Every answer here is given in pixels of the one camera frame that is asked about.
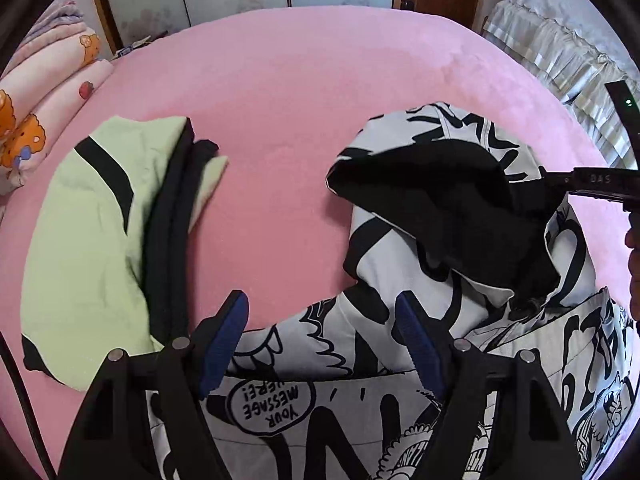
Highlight black and white printed jacket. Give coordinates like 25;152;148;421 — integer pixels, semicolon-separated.
145;102;640;480

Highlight white lace covered furniture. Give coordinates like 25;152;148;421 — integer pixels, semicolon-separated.
480;0;640;171

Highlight dark bedside table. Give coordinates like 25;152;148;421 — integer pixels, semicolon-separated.
115;34;168;59

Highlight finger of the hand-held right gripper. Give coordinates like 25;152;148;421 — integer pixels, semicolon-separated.
540;167;640;201

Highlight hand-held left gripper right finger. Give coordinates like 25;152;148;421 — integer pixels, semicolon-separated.
395;291;583;480

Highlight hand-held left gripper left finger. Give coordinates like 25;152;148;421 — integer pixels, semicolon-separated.
57;290;250;480

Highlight pale green garment black trim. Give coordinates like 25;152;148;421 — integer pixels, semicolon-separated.
20;115;230;393

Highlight bear print folded quilt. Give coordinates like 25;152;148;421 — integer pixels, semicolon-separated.
0;30;116;196

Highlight black cable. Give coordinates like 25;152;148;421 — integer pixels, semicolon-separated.
0;335;56;480

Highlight pink bed blanket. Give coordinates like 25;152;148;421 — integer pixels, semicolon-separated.
0;5;640;461

